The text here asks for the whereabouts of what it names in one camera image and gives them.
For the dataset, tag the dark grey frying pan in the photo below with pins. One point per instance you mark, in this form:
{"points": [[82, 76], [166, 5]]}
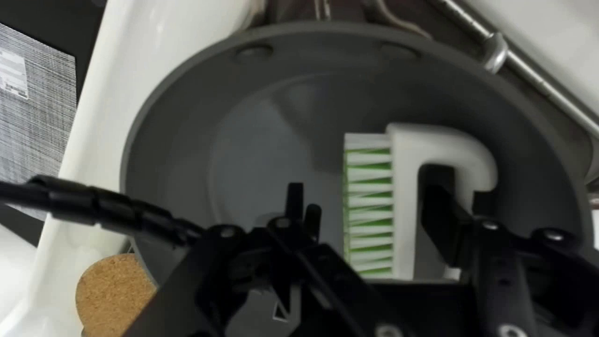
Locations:
{"points": [[262, 156]]}

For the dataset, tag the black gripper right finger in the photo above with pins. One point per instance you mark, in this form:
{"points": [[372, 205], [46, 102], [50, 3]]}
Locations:
{"points": [[505, 282]]}

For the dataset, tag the white gas stove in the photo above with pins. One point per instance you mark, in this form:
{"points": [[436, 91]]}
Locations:
{"points": [[123, 63]]}

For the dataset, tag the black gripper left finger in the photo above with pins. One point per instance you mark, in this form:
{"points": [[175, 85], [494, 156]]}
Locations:
{"points": [[248, 287]]}

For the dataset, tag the white brush green bristles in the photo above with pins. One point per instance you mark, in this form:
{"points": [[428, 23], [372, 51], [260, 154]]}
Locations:
{"points": [[413, 162]]}

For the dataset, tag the round cork trivet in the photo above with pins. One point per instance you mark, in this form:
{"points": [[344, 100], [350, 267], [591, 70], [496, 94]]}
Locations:
{"points": [[112, 300]]}

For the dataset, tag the grey checkered cloth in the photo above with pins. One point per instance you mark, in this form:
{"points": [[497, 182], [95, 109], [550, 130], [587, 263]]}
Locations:
{"points": [[29, 100]]}

